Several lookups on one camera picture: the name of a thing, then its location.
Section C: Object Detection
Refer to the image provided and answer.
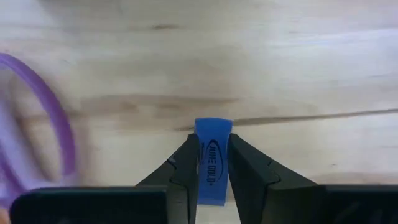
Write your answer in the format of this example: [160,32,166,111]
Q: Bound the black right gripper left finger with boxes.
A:
[9,133,200,224]

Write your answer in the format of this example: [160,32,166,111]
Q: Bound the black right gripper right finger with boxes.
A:
[228,133,398,224]

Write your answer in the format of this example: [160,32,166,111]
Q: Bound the blue eraser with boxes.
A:
[194,117,233,206]

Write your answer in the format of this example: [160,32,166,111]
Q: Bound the purple scissors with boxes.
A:
[0,52,77,209]

